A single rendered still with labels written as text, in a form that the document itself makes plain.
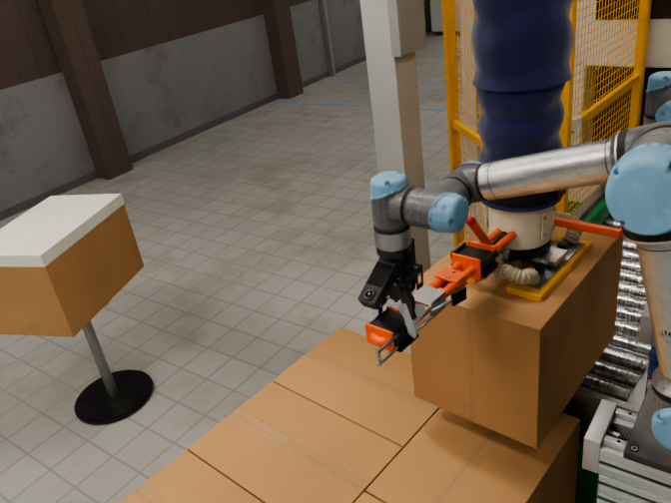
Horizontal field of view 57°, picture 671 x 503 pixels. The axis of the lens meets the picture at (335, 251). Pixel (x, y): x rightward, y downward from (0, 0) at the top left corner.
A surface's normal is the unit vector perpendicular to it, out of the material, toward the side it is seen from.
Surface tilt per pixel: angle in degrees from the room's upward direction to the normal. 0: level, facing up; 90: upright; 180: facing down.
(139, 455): 0
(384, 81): 90
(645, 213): 83
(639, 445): 0
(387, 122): 90
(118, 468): 0
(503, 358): 90
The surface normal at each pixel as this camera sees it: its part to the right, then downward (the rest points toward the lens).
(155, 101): 0.80, 0.18
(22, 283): -0.24, 0.48
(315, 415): -0.14, -0.87
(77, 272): 0.96, 0.00
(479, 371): -0.64, 0.44
